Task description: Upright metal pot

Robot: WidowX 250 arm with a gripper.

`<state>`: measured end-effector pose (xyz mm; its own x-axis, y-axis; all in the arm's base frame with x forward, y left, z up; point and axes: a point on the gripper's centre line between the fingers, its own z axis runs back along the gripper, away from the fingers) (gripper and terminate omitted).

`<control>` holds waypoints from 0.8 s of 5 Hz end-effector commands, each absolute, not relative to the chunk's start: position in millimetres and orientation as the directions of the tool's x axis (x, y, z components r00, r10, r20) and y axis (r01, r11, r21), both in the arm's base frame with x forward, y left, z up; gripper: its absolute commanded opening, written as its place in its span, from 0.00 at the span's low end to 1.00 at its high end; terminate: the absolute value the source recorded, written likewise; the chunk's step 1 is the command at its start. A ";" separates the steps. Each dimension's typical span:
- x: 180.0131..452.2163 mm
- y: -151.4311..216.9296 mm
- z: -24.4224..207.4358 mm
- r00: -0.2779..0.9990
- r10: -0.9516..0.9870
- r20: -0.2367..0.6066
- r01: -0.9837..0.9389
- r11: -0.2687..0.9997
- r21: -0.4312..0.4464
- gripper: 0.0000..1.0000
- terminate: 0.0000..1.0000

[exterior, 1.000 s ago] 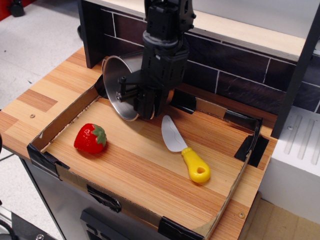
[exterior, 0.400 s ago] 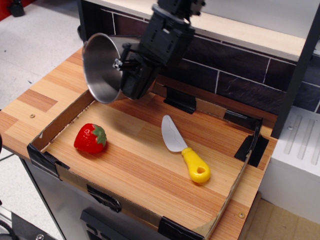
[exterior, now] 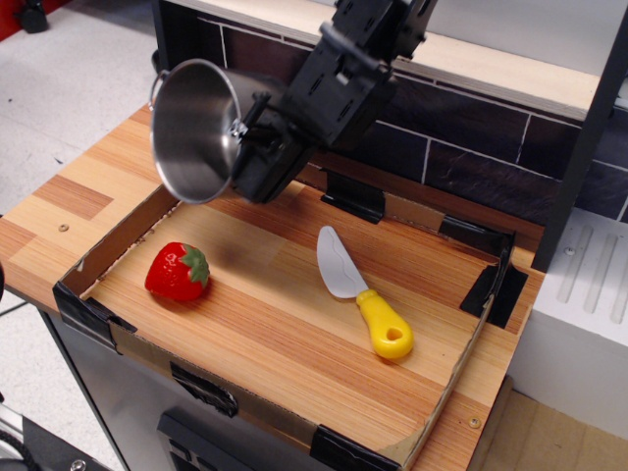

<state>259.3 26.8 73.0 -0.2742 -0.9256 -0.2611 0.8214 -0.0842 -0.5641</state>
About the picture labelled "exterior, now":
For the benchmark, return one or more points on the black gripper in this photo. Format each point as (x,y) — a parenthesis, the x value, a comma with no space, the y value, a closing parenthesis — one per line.
(335,98)

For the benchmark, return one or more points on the stainless steel pot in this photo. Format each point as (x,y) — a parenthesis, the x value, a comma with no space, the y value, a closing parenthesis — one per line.
(198,127)

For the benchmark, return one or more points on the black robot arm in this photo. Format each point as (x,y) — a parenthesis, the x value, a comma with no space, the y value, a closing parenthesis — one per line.
(385,30)

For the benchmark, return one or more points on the cardboard fence with black tape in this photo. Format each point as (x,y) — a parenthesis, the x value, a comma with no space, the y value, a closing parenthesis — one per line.
(266,343)

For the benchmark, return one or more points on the red toy strawberry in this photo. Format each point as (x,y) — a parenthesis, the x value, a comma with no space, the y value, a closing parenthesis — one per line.
(179,271)

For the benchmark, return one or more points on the black shelf side panel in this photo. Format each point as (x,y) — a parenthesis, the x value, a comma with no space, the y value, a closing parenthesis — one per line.
(177,34)

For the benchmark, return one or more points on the light wood shelf board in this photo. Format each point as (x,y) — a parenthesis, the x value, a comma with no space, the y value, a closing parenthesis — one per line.
(516,79)

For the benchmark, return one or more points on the white grooved sink drainboard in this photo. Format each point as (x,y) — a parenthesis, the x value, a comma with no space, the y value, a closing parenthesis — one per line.
(586,284)

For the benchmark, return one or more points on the yellow handled toy knife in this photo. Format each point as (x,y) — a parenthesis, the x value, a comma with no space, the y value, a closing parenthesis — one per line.
(391,337)

